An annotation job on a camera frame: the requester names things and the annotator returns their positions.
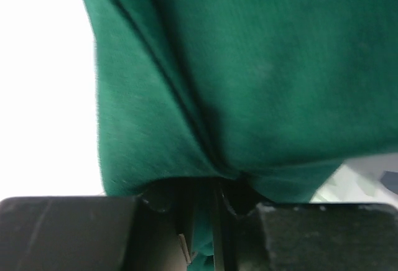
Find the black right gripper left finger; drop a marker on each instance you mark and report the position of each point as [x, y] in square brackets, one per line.
[79, 233]

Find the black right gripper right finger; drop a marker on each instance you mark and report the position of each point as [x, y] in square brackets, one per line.
[251, 234]

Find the green surgical cloth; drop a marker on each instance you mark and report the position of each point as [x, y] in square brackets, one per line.
[277, 93]

